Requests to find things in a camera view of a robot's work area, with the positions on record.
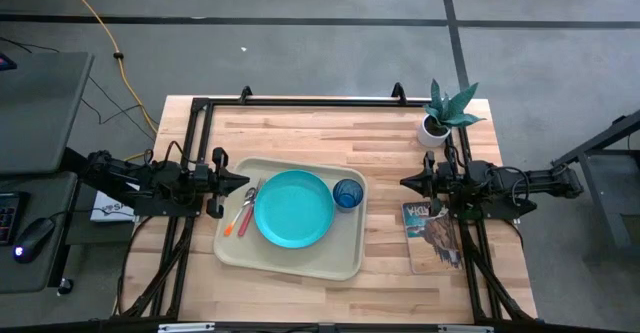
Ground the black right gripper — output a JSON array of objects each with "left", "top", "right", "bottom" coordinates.
[{"left": 399, "top": 150, "right": 454, "bottom": 218}]

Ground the yellow floor cable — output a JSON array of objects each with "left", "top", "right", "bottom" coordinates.
[{"left": 56, "top": 0, "right": 161, "bottom": 164}]

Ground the white printed booklet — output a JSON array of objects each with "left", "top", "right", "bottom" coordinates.
[{"left": 89, "top": 189, "right": 137, "bottom": 223}]

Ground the wooden board with landscape print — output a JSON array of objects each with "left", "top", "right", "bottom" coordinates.
[{"left": 401, "top": 201, "right": 464, "bottom": 276}]

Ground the dark desk top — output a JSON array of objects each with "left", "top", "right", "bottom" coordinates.
[{"left": 0, "top": 171, "right": 82, "bottom": 295}]

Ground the blue faceted plastic cup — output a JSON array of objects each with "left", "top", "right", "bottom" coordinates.
[{"left": 332, "top": 177, "right": 365, "bottom": 214}]

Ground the black floor cable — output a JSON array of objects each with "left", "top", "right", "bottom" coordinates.
[{"left": 0, "top": 36, "right": 157, "bottom": 143}]

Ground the spoon with orange handle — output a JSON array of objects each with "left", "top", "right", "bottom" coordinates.
[{"left": 222, "top": 186, "right": 258, "bottom": 239}]

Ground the teal plate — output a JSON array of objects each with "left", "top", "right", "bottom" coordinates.
[{"left": 253, "top": 169, "right": 336, "bottom": 250}]

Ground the beige plastic tray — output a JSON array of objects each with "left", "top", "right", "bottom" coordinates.
[{"left": 213, "top": 156, "right": 369, "bottom": 282}]

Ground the black keyboard with lit keys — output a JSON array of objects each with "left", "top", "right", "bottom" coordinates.
[{"left": 0, "top": 191, "right": 24, "bottom": 247}]

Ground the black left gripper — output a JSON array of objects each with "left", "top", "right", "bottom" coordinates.
[{"left": 199, "top": 146, "right": 251, "bottom": 220}]

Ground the silver metal bracket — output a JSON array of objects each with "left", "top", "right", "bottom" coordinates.
[
  {"left": 438, "top": 323, "right": 496, "bottom": 333},
  {"left": 158, "top": 322, "right": 217, "bottom": 333}
]

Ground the black computer mouse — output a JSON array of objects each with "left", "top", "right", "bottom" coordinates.
[{"left": 12, "top": 217, "right": 57, "bottom": 265}]

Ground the black metal table frame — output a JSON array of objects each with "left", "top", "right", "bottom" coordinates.
[{"left": 112, "top": 82, "right": 539, "bottom": 333}]

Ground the grey raised desk panel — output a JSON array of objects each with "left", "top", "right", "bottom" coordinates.
[{"left": 0, "top": 51, "right": 95, "bottom": 176}]

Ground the dark metal side table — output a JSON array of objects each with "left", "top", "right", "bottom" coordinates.
[{"left": 550, "top": 108, "right": 640, "bottom": 255}]

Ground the green plant in white pot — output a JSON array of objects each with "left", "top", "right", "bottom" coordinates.
[{"left": 417, "top": 77, "right": 487, "bottom": 149}]

